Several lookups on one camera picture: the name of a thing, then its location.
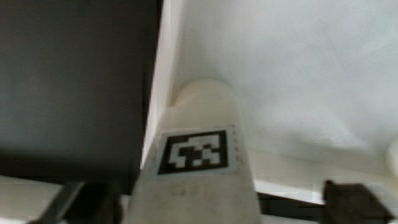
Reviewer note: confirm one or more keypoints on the white square table top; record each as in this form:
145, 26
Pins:
304, 55

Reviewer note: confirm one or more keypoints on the white L-shaped obstacle fence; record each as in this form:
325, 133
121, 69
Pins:
25, 198

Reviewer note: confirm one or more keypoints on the white table leg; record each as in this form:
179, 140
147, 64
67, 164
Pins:
193, 188

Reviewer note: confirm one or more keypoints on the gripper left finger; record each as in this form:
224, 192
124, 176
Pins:
85, 204

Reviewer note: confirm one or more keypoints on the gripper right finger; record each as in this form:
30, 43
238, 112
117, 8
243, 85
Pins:
352, 205

